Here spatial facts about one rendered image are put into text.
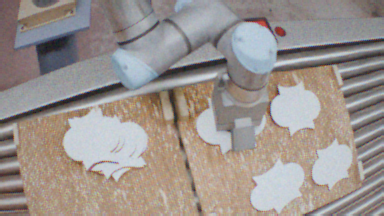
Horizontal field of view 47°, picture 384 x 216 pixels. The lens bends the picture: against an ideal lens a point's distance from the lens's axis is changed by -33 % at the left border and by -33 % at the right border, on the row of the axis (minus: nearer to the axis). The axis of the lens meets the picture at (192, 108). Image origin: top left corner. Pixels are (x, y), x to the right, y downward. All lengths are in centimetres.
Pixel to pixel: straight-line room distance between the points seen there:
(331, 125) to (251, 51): 42
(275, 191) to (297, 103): 21
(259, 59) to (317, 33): 52
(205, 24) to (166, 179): 34
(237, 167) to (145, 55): 35
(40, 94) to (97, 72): 17
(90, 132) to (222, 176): 27
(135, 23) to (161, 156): 35
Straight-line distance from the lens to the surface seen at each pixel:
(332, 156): 122
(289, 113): 122
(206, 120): 119
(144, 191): 114
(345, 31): 146
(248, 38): 92
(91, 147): 111
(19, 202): 118
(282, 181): 116
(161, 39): 92
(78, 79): 126
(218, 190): 115
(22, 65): 242
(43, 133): 120
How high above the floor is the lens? 202
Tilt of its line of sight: 64 degrees down
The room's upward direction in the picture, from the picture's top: 11 degrees clockwise
